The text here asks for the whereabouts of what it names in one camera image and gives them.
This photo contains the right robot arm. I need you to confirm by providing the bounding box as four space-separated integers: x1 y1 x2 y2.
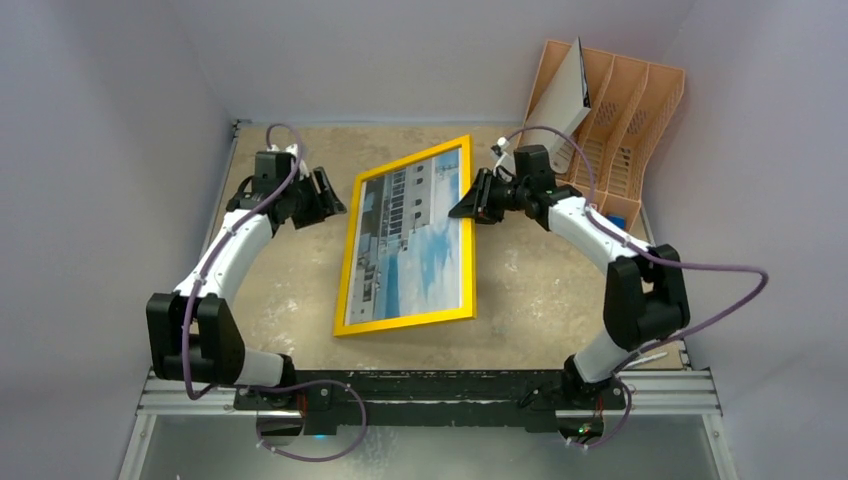
449 143 691 407

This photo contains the building photo print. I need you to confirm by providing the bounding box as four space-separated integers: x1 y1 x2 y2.
345 148 463 325

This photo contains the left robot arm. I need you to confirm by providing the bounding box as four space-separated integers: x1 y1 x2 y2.
145 145 346 409

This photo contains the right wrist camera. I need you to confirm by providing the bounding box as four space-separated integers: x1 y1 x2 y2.
491 136 515 175

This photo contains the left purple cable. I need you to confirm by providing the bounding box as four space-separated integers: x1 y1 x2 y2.
182 123 369 463

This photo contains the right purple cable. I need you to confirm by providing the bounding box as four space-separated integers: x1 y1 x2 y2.
496 125 771 452

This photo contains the peach desk organizer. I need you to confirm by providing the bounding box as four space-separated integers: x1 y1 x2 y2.
519 48 686 231

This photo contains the blue small box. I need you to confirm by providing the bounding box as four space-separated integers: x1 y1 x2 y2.
606 215 627 231

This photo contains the yellow wooden picture frame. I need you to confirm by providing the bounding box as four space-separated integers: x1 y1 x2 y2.
333 135 477 337

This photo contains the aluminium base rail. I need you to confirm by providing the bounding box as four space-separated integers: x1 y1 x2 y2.
137 370 721 435

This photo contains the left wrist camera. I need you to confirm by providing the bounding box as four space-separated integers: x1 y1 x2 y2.
285 143 311 180

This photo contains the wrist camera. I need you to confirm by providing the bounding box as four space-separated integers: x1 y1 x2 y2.
285 143 311 180
491 136 515 175

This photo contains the white pen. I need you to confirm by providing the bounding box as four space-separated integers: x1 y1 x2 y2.
628 351 668 368

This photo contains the purple cable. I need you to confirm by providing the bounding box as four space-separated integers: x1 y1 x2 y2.
496 125 771 452
182 123 369 463

